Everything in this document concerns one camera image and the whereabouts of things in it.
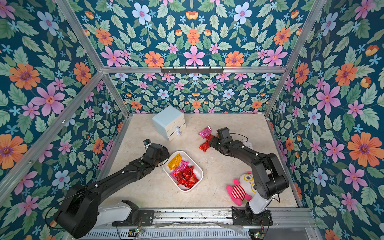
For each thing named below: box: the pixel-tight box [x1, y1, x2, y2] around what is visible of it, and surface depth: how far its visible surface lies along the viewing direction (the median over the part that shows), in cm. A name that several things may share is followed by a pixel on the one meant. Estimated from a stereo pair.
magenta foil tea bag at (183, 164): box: [170, 160, 189, 181], surface depth 88 cm
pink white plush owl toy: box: [226, 171, 258, 206], surface depth 78 cm
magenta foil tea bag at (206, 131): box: [198, 125, 213, 139], surface depth 107 cm
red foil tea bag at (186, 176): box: [173, 165, 199, 189], surface depth 85 cm
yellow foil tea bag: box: [167, 153, 183, 171], surface depth 90 cm
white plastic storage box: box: [162, 150, 204, 192], surface depth 90 cm
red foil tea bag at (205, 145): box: [199, 134, 214, 153], surface depth 100 cm
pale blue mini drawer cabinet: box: [152, 105, 187, 142], surface depth 101 cm
